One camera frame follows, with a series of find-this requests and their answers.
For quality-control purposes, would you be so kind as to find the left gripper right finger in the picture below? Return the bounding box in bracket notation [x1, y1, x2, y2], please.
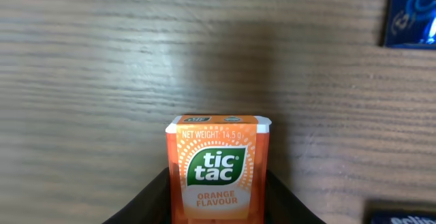
[264, 170, 327, 224]

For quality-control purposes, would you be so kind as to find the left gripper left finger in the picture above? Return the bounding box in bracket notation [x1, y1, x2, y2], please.
[101, 167, 173, 224]

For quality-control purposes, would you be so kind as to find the blue candy pack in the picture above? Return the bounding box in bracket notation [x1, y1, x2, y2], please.
[379, 0, 436, 50]
[362, 199, 436, 224]

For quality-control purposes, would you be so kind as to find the orange candy box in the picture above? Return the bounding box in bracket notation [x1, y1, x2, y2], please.
[165, 114, 273, 224]

